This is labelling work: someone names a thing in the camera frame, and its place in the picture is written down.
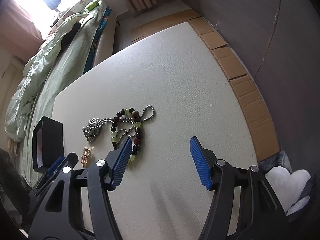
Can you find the green box on bed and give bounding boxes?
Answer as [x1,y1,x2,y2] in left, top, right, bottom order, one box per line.
[85,0,99,12]

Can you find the beige headboard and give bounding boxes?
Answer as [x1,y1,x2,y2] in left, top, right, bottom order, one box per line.
[0,55,26,120]

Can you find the black garment on bed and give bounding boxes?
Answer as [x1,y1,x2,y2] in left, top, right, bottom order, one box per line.
[61,22,81,50]

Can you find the light green duvet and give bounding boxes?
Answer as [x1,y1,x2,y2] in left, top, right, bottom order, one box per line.
[4,1,107,142]

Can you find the black jewelry box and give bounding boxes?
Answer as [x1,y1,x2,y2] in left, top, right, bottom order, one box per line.
[32,116,64,173]

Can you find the bed with green sheet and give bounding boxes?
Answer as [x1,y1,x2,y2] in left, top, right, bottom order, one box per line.
[8,7,112,186]

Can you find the dark and green bead bracelet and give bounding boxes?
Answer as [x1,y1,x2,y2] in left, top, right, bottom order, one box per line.
[109,107,144,163]

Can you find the white low table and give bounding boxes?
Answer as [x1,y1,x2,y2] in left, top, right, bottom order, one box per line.
[52,23,257,239]

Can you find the pink curtain left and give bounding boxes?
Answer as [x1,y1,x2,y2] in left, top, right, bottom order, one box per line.
[1,1,44,62]

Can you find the silver ball chain necklace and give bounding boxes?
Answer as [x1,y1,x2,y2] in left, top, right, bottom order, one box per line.
[82,105,156,143]

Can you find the white plush toy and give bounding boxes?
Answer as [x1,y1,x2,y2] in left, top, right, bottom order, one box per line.
[265,166,311,216]

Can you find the cardboard sheets on floor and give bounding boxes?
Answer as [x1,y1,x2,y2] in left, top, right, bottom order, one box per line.
[131,9,280,161]

